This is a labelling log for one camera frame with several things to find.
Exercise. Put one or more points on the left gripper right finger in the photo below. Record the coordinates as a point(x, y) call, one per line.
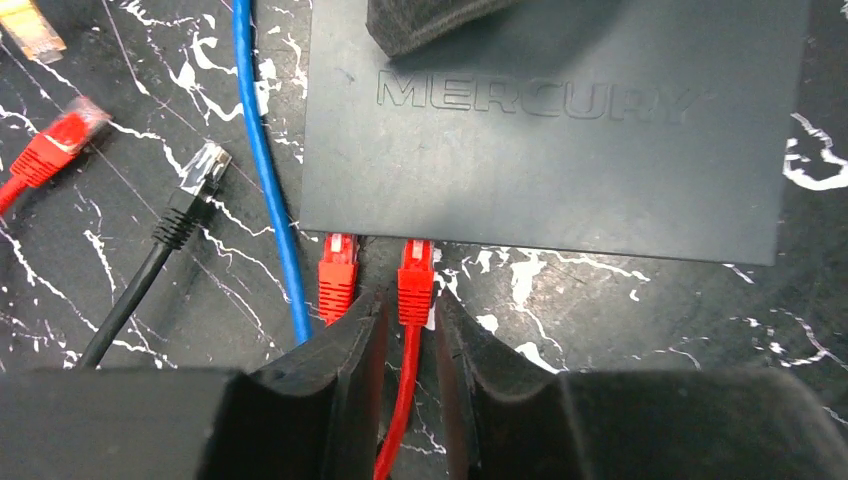
point(507, 418)

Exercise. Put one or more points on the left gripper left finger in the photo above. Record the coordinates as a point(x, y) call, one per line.
point(314, 413)

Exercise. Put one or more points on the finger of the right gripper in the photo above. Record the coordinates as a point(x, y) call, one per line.
point(401, 26)

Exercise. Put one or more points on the black pad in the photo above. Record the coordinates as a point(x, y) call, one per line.
point(642, 128)

